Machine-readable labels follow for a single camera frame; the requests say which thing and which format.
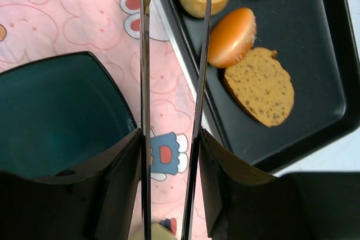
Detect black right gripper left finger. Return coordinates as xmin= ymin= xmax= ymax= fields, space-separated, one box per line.
xmin=1 ymin=129 xmax=141 ymax=239

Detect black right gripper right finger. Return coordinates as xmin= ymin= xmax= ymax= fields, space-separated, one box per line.
xmin=200 ymin=130 xmax=359 ymax=239

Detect metal serving tongs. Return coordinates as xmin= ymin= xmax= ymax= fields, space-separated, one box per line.
xmin=139 ymin=0 xmax=212 ymax=239

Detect speckled bread slice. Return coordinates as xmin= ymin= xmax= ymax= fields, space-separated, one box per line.
xmin=224 ymin=47 xmax=295 ymax=127

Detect dark teal square plate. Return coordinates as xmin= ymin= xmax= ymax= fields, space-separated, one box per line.
xmin=1 ymin=52 xmax=136 ymax=178

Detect glossy orange bun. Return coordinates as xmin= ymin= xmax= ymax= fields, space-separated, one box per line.
xmin=208 ymin=7 xmax=257 ymax=69

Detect pink bunny placemat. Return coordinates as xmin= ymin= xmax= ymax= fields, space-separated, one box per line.
xmin=0 ymin=0 xmax=209 ymax=240

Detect black baking tray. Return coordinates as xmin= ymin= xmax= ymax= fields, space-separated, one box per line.
xmin=156 ymin=0 xmax=360 ymax=174

